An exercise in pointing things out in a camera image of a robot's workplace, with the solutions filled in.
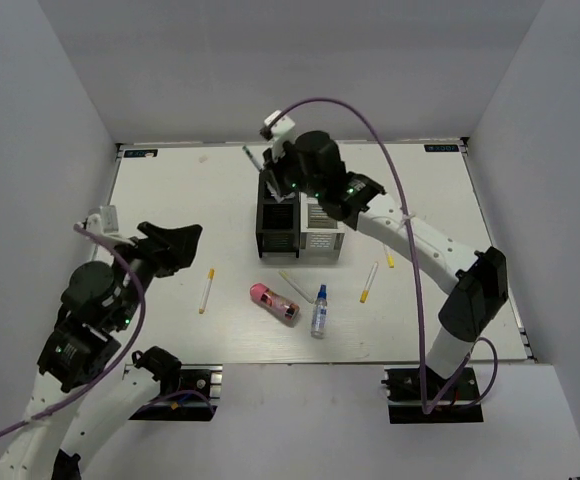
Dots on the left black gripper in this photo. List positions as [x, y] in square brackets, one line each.
[170, 248]

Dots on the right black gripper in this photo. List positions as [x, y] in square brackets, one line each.
[288, 152]

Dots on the red ink pen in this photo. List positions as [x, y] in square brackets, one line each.
[279, 198]

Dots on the green gel pen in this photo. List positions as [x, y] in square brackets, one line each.
[256, 161]

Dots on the white marker yellow cap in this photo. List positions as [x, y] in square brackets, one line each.
[206, 292]

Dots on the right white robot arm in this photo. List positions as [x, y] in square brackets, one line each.
[475, 282]

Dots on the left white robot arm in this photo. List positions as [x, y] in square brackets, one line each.
[100, 300]

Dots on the black slotted pen holder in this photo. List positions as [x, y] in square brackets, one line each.
[277, 229]

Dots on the white slotted pen holder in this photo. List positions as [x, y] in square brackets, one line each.
[321, 237]

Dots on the pale yellow cap marker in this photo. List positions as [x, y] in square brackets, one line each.
[297, 286]

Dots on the left corner label sticker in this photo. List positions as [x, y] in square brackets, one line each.
[140, 153]

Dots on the corner label sticker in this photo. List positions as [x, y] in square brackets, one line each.
[441, 148]
[140, 153]

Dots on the pink cap candy tube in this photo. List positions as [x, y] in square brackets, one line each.
[280, 307]

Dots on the blue spray bottle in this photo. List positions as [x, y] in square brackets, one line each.
[319, 314]

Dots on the right corner label sticker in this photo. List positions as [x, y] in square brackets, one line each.
[441, 148]

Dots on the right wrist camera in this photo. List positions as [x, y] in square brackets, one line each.
[277, 130]

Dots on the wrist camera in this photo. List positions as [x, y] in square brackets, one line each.
[277, 130]
[102, 221]

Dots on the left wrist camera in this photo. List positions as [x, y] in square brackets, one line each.
[102, 221]

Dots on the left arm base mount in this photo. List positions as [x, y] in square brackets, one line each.
[196, 398]

